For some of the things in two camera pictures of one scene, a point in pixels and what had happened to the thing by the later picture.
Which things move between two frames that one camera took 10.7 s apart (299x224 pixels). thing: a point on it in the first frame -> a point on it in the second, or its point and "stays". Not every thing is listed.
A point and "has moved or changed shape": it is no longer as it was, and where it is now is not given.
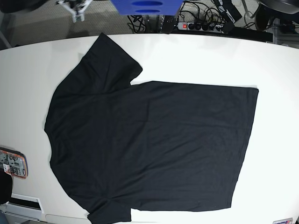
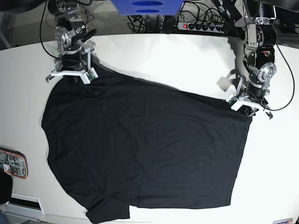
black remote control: x=168 y=24 stays
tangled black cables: x=136 y=23 stays
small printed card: x=288 y=220 stays
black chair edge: x=6 y=187 stays
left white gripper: x=81 y=11 -> x=87 y=74
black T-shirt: x=115 y=147 has moved or changed shape
